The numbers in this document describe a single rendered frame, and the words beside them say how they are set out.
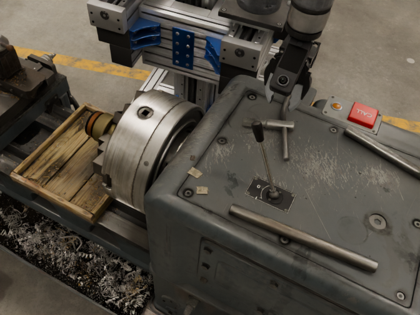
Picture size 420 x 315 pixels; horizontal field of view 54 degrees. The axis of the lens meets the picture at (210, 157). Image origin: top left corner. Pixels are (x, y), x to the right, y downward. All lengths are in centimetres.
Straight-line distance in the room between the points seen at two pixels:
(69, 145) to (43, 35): 207
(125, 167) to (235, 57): 63
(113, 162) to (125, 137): 7
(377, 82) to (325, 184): 242
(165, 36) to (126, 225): 76
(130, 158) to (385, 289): 58
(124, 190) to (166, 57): 84
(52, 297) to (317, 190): 154
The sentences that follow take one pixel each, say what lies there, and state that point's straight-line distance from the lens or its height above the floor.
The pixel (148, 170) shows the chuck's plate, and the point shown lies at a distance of 94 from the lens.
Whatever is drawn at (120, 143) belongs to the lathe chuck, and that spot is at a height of 120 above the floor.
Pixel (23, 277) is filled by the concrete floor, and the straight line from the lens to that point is 221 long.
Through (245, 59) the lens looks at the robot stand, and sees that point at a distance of 141.
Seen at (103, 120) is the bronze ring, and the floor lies 112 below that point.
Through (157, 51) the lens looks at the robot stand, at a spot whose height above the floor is 89.
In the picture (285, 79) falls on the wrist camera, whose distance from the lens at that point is 80.
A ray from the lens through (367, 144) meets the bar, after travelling 97.
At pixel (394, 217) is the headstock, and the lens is 89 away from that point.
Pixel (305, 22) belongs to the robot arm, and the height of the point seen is 152.
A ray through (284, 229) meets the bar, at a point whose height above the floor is 128.
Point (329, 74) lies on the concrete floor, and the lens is 318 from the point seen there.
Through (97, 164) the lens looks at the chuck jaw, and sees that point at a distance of 104.
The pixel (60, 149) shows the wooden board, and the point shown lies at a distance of 140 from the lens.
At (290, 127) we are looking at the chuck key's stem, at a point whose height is 127.
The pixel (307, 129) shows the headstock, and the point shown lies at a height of 126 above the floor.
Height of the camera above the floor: 194
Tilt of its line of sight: 52 degrees down
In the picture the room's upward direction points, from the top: 6 degrees clockwise
